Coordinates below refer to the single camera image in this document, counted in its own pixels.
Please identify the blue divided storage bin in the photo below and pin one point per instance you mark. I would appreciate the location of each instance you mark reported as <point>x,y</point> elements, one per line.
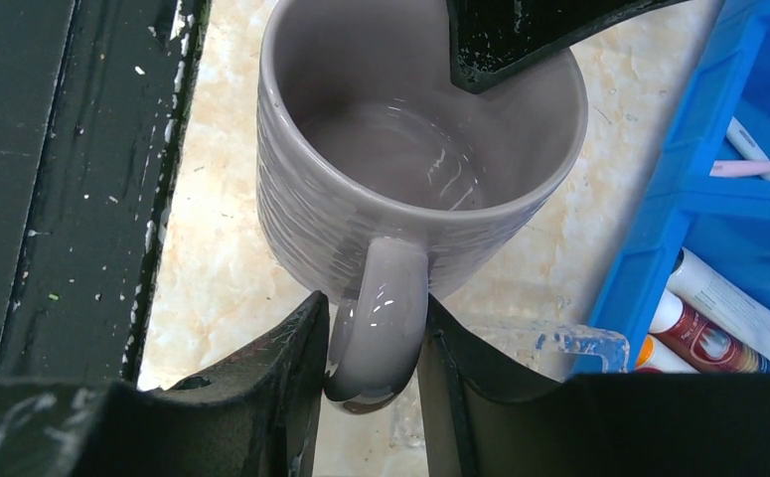
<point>724,221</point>

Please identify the pink toothbrush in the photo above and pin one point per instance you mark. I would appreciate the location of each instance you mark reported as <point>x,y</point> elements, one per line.
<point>739,168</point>

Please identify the clear textured acrylic tray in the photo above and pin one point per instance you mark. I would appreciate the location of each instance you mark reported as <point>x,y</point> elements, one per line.
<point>512,356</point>

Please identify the white tube orange cap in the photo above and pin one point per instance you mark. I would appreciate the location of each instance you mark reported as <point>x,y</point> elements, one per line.
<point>656,357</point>

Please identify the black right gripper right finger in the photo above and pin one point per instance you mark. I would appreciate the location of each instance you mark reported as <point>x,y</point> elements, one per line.
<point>596,424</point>

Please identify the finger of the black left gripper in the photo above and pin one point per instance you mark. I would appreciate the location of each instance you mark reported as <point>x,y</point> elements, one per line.
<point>491,41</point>

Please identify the grey ceramic mug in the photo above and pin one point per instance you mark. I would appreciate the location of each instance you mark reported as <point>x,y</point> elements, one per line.
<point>383,185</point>

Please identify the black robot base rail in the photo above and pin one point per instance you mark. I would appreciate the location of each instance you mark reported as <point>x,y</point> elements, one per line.
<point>95,99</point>

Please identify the white tube black cap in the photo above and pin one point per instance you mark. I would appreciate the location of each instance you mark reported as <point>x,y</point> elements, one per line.
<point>720,301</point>

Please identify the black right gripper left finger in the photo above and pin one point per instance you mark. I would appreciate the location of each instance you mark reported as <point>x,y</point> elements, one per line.
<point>253,413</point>

